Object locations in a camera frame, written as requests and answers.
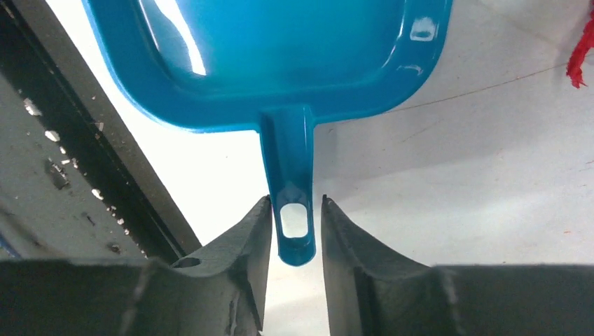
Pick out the black mounting base plate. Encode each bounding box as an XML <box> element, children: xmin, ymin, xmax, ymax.
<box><xmin>1</xmin><ymin>1</ymin><xmax>201</xmax><ymax>263</ymax></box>

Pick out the red paper scrap centre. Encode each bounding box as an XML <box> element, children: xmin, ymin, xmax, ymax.
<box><xmin>566</xmin><ymin>10</ymin><xmax>593</xmax><ymax>89</ymax></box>

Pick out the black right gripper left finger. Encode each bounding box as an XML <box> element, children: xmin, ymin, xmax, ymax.
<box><xmin>1</xmin><ymin>196</ymin><xmax>272</xmax><ymax>335</ymax></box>

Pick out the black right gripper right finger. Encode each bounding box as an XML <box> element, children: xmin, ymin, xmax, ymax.
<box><xmin>321</xmin><ymin>197</ymin><xmax>593</xmax><ymax>335</ymax></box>

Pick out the blue dustpan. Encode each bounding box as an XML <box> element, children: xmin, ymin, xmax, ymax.
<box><xmin>83</xmin><ymin>0</ymin><xmax>453</xmax><ymax>266</ymax></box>

